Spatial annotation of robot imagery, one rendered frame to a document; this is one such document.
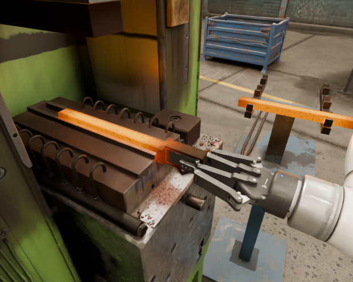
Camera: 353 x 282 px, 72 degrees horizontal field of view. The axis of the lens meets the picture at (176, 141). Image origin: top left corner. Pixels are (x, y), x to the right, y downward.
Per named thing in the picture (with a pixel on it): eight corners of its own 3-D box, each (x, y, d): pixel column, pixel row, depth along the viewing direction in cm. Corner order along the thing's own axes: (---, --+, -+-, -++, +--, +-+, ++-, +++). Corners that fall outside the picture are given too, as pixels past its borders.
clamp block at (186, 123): (200, 137, 69) (202, 117, 65) (186, 153, 63) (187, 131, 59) (165, 126, 74) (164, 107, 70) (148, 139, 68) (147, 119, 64)
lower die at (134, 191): (179, 160, 60) (180, 131, 55) (127, 217, 46) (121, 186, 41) (66, 118, 78) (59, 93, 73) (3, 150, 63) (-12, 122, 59)
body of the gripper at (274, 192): (281, 231, 39) (226, 207, 43) (290, 197, 45) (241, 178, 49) (295, 200, 35) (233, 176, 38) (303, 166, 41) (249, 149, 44)
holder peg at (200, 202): (205, 206, 56) (207, 198, 54) (200, 214, 54) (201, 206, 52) (190, 199, 57) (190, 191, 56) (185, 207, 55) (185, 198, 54)
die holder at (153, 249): (210, 235, 93) (223, 139, 68) (154, 341, 66) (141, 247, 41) (103, 182, 117) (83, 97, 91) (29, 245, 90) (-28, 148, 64)
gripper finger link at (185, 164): (205, 173, 45) (198, 183, 43) (181, 164, 47) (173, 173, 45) (205, 167, 45) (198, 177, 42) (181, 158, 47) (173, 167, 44)
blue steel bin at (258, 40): (280, 61, 438) (291, 17, 397) (265, 73, 385) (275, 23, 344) (221, 51, 496) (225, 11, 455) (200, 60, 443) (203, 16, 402)
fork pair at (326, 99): (329, 101, 78) (331, 95, 77) (329, 108, 74) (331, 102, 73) (256, 89, 87) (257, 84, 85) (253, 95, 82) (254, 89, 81)
